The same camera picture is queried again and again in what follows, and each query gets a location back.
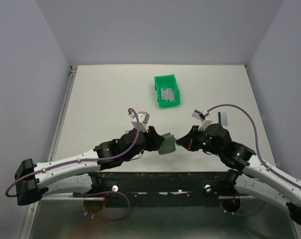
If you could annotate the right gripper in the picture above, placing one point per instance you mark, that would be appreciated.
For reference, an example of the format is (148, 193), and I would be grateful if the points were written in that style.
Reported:
(188, 141)

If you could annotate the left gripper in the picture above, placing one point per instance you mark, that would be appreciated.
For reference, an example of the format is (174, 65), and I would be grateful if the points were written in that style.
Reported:
(154, 139)

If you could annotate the green leather card holder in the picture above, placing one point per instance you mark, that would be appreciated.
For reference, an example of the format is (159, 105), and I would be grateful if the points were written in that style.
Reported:
(168, 146)

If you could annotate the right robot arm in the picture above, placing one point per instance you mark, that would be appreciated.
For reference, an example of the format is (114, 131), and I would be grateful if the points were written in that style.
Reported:
(253, 176)

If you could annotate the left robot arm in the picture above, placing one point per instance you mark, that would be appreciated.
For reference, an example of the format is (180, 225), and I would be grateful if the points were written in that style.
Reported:
(33, 181)

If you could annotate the silver card near right gripper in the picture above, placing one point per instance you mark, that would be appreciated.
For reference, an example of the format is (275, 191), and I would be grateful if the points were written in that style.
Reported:
(198, 115)

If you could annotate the far right silver card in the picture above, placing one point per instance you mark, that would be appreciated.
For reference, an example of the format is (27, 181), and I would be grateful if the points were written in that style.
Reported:
(222, 118)

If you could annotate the silver card in bin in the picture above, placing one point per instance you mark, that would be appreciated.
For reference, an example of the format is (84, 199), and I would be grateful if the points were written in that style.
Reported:
(168, 94)

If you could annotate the green plastic bin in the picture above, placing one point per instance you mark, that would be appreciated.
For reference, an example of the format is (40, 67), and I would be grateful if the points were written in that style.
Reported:
(167, 81)

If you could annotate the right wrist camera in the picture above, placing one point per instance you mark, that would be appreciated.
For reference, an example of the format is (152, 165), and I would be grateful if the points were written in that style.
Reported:
(206, 120)

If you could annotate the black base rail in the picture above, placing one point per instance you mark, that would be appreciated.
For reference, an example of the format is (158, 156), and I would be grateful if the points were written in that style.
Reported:
(162, 189)

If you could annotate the left aluminium frame extrusion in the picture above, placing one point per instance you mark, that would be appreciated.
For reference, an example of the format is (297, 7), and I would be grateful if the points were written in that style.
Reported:
(32, 208)

